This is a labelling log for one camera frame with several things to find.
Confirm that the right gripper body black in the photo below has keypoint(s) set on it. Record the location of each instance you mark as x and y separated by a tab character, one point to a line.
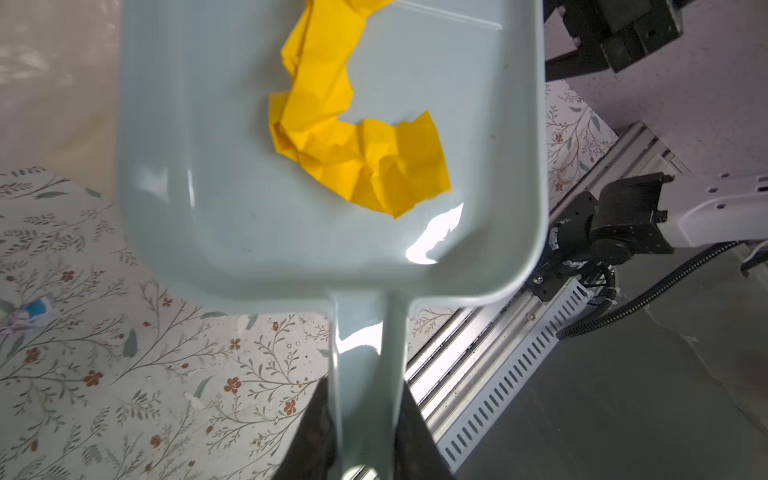
611	34

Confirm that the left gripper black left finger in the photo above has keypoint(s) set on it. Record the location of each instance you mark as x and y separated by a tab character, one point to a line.
312	450

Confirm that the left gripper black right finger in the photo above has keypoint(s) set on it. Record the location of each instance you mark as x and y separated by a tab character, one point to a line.
416	454

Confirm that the teal plastic dustpan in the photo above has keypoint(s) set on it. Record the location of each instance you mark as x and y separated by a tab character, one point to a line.
230	222

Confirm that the beige trash bin with liner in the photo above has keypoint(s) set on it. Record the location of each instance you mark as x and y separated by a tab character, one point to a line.
59	62

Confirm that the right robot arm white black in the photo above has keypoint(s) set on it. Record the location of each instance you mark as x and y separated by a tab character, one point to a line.
649	214

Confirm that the small blue white scrap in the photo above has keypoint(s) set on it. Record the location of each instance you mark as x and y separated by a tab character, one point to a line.
34	315

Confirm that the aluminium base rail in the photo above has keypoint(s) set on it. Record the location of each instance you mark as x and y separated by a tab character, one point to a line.
465	377

